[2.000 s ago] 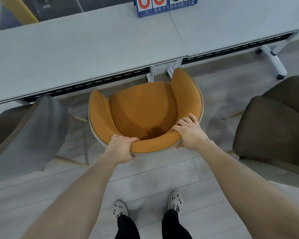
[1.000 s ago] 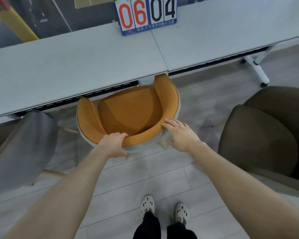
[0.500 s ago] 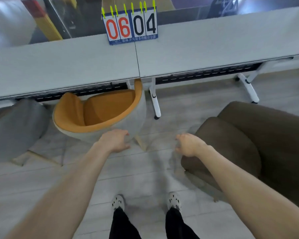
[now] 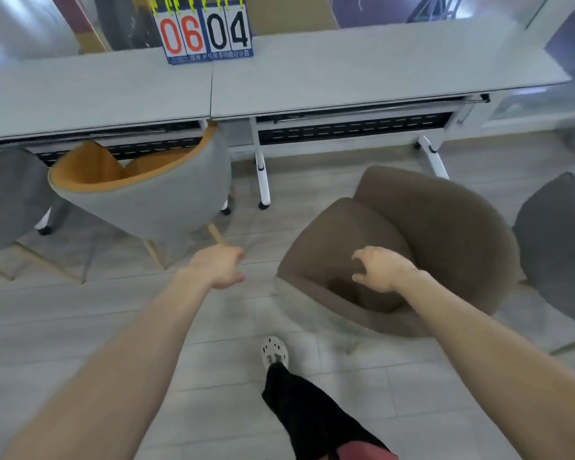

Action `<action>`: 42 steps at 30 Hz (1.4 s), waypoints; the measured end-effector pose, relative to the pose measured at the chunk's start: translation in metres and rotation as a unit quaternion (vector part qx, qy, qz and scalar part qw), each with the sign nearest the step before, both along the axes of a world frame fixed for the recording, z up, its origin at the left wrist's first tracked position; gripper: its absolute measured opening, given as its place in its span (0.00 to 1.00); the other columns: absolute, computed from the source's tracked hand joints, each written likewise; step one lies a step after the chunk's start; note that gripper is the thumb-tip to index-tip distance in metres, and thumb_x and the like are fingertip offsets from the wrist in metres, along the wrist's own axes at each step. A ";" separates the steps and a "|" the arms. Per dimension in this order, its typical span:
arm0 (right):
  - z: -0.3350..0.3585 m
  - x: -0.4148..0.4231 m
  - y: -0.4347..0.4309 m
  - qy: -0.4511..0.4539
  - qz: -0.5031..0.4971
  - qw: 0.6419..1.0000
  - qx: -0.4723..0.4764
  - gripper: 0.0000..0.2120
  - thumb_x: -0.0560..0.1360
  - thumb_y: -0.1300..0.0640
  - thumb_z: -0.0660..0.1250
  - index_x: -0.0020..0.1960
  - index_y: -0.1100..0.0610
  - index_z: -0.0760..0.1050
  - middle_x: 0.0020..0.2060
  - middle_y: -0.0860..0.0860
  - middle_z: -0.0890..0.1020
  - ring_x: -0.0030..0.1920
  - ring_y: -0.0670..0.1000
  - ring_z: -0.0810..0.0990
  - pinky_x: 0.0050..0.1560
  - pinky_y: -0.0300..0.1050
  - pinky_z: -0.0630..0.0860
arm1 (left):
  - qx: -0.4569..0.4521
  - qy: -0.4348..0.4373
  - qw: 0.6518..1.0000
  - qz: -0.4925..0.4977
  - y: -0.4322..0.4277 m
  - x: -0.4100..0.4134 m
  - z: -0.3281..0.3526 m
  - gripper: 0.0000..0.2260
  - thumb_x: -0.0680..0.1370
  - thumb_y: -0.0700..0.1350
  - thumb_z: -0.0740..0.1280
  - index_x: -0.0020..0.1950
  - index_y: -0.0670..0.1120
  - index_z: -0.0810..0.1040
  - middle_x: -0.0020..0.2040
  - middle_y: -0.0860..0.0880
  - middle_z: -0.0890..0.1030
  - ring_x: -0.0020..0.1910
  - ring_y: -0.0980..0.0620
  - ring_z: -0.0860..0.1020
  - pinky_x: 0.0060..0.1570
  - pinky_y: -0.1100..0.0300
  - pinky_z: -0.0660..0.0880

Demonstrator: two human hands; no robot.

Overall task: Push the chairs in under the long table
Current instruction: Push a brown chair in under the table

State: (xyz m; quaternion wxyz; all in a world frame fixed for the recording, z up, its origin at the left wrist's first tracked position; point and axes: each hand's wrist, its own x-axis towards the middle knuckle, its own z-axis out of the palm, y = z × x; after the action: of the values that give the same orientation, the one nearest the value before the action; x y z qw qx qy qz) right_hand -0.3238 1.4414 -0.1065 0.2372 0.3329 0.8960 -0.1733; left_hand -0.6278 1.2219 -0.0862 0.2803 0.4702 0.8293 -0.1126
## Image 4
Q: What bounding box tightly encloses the pink garment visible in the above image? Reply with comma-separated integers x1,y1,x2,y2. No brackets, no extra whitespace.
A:
337,441,399,460

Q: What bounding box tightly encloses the flip scoreboard with number cards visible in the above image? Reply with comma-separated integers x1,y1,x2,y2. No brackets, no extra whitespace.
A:
151,0,255,66

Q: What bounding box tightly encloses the dark grey upholstered chair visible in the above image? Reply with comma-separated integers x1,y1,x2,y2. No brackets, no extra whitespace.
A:
512,171,575,356
0,147,85,284

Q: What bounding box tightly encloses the grey folding table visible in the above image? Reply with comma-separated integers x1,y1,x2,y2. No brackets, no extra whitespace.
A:
210,16,572,210
0,47,215,168

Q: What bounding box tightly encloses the black trouser leg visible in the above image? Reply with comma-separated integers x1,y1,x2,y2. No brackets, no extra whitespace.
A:
262,362,395,460

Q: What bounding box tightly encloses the person's right hand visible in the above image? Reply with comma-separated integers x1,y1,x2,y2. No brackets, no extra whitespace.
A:
351,246,420,294

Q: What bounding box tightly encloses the person's left forearm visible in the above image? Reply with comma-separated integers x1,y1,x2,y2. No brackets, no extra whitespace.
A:
2,265,212,460

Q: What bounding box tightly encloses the person's left hand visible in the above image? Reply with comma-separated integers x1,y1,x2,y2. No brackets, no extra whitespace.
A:
187,244,246,290

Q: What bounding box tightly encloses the white perforated clog shoe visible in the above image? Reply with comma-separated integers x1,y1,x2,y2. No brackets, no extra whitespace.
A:
261,335,290,372

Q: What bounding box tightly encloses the brown upholstered chair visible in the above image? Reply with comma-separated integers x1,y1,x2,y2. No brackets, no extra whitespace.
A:
276,165,522,339

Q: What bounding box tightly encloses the person's right forearm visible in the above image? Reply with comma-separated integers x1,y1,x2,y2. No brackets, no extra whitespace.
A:
392,270,575,460

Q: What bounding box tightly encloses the black metal frame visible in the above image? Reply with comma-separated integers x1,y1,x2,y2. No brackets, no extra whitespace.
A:
406,0,466,23

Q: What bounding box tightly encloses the grey chair with orange inside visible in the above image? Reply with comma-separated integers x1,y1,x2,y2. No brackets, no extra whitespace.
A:
48,121,234,272

